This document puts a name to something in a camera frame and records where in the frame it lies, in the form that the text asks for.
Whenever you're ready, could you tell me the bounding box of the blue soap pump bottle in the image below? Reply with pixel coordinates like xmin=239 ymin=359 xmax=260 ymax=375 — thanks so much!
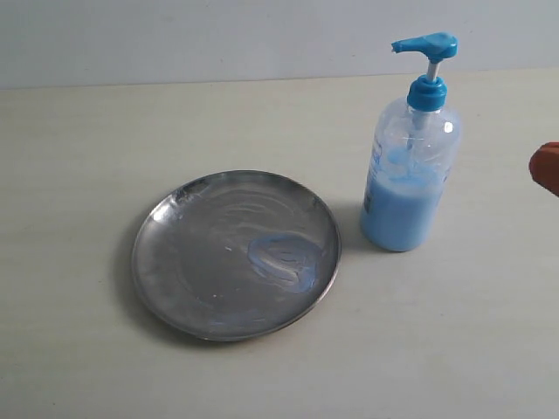
xmin=360 ymin=32 xmax=462 ymax=252

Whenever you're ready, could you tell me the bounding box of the blue soap blob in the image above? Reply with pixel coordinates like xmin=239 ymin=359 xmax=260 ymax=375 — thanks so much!
xmin=247 ymin=234 xmax=323 ymax=293

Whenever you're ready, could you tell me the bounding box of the round stainless steel plate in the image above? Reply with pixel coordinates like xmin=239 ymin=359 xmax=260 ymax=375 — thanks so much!
xmin=130 ymin=170 xmax=342 ymax=342

